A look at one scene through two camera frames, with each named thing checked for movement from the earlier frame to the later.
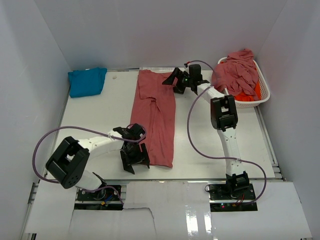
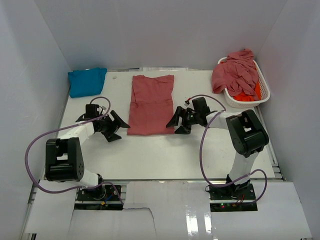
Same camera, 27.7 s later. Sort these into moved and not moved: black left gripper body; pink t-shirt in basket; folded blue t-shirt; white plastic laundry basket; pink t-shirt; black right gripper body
Moved: pink t-shirt; black right gripper body; black left gripper body
Not moved: white plastic laundry basket; folded blue t-shirt; pink t-shirt in basket
